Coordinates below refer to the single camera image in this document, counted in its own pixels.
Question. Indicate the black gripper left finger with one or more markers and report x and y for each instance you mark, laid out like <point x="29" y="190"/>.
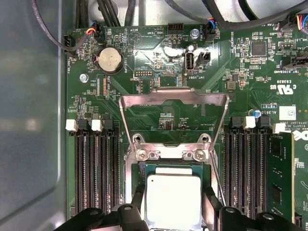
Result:
<point x="127" y="216"/>

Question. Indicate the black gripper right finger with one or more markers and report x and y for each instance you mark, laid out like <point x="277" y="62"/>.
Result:
<point x="231" y="221"/>

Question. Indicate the silver CPU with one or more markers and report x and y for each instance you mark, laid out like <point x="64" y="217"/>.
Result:
<point x="173" y="197"/>

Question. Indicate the metal socket cover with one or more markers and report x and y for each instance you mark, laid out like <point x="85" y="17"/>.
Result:
<point x="173" y="96"/>

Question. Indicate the CPU socket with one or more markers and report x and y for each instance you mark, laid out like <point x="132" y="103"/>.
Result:
<point x="128" y="178"/>

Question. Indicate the green RAM stick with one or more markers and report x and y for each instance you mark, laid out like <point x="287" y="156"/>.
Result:
<point x="280" y="168"/>

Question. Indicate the blue top capacitor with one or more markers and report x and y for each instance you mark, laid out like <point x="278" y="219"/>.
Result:
<point x="255" y="113"/>

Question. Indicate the white sticker label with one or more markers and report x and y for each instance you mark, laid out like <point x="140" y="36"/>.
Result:
<point x="287" y="113"/>

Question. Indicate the silver motherboard screw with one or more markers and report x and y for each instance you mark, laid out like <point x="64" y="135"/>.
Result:
<point x="193" y="33"/>
<point x="83" y="77"/>

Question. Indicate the grey PC case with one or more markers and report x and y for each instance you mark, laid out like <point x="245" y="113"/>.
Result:
<point x="29" y="96"/>

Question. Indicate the silver coin battery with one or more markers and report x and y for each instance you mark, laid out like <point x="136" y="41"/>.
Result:
<point x="110" y="59"/>

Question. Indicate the green motherboard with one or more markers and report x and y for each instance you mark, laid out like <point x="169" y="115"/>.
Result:
<point x="144" y="57"/>

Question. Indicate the internal USB port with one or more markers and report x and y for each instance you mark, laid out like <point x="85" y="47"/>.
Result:
<point x="189" y="62"/>

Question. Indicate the black fan header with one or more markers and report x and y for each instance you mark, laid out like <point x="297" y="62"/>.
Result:
<point x="204" y="59"/>
<point x="69" y="41"/>

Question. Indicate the black square chip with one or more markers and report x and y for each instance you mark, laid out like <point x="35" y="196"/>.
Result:
<point x="259" y="48"/>

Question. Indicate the black pin header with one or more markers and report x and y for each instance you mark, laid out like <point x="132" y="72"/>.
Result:
<point x="175" y="28"/>

